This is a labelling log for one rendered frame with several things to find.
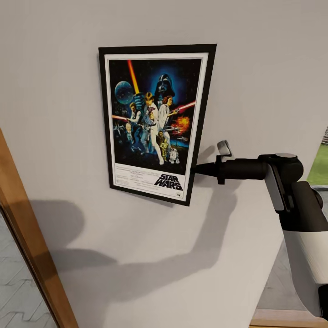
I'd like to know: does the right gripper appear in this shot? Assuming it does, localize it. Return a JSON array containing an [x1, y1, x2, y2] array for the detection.
[[190, 155, 250, 185]]

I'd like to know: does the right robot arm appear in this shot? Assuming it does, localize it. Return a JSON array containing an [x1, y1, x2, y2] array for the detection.
[[190, 140, 328, 321]]

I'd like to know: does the poster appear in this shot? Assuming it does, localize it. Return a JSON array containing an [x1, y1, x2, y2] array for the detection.
[[98, 44, 217, 206]]

